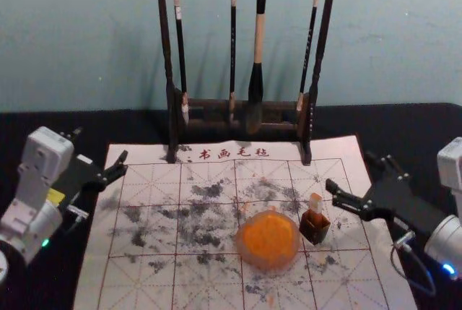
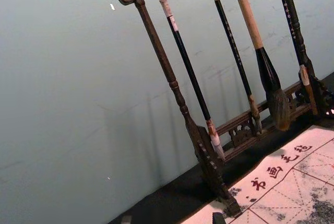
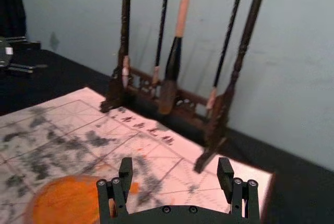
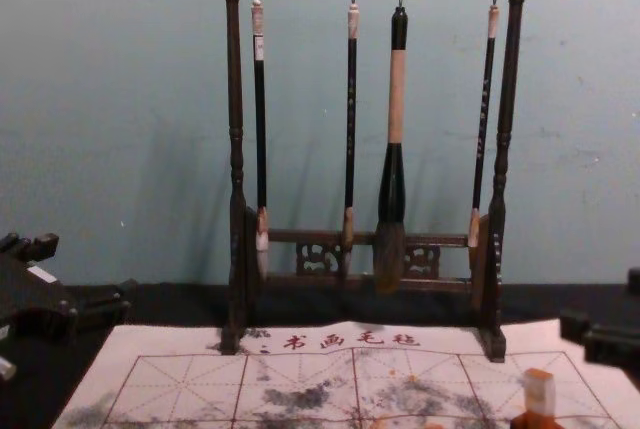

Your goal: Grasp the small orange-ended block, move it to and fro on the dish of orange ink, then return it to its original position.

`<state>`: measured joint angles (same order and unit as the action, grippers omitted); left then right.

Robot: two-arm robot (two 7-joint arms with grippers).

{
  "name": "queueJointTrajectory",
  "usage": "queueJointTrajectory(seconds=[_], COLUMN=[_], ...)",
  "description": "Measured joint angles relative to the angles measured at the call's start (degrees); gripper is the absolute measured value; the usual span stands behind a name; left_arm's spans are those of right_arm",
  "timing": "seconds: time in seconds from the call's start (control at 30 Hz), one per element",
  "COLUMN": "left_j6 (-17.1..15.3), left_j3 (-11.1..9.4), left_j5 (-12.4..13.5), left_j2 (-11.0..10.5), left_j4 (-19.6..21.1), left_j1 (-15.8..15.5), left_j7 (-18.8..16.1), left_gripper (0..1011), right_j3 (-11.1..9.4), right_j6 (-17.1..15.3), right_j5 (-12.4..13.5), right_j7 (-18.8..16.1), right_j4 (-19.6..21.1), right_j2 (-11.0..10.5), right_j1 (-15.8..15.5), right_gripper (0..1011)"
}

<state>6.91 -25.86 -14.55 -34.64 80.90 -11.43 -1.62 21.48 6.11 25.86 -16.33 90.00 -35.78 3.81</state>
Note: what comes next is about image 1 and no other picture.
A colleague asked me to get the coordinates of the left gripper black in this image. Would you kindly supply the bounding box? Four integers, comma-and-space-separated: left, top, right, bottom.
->
47, 126, 129, 214

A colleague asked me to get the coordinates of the thin black calligraphy brush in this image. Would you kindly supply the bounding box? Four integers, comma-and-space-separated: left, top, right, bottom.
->
170, 0, 191, 125
295, 0, 323, 113
227, 0, 240, 125

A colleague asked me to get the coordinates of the right gripper thin cable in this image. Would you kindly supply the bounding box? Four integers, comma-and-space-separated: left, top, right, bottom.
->
391, 232, 438, 298

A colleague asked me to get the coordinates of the dark wooden brush rack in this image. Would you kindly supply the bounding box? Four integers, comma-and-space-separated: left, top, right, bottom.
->
138, 0, 366, 167

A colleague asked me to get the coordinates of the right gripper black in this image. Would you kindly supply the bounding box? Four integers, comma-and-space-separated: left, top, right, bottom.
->
325, 150, 448, 239

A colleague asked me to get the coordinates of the white felt mat red grid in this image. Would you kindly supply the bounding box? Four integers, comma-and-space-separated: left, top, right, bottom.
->
73, 135, 418, 310

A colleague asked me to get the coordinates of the black table cloth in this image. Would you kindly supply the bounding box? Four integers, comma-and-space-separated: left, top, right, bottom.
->
0, 101, 462, 310

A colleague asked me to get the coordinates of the large tan-handled calligraphy brush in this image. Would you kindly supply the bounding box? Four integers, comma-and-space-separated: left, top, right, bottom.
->
245, 0, 269, 134

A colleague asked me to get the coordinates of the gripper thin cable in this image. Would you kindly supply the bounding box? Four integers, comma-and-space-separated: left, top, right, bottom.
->
391, 232, 438, 298
64, 204, 90, 236

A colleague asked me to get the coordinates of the clear dish with orange paint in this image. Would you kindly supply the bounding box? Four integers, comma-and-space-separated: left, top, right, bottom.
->
235, 207, 302, 273

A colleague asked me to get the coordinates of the brown bottle with clear stopper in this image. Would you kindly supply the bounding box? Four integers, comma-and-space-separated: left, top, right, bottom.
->
298, 193, 331, 246

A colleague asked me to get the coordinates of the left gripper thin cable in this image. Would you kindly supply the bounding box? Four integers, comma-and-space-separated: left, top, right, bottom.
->
64, 204, 90, 236

